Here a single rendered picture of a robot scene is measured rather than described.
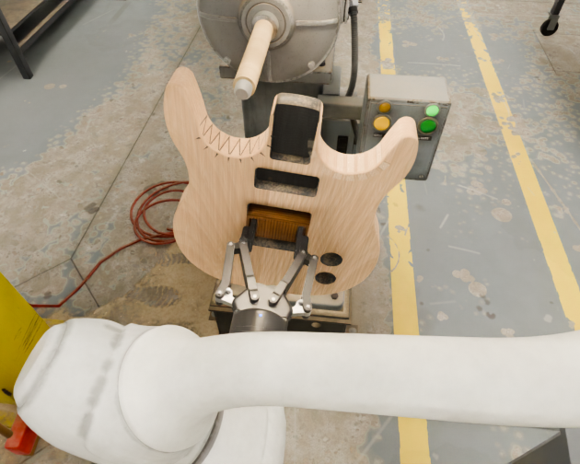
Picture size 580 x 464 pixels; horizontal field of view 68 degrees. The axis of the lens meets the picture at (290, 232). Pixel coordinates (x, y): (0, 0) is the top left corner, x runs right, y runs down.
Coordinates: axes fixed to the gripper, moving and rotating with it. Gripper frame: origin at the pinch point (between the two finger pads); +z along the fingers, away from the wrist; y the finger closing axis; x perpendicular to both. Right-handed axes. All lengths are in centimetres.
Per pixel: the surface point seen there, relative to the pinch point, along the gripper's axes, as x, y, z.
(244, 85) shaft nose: 20.2, -7.3, 7.4
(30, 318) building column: -93, -83, 21
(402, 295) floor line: -99, 56, 60
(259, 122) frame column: -13.2, -9.5, 46.1
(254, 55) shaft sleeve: 20.7, -7.2, 14.8
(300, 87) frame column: -1.3, -0.4, 46.0
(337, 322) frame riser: -80, 25, 32
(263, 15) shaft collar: 21.5, -7.7, 26.9
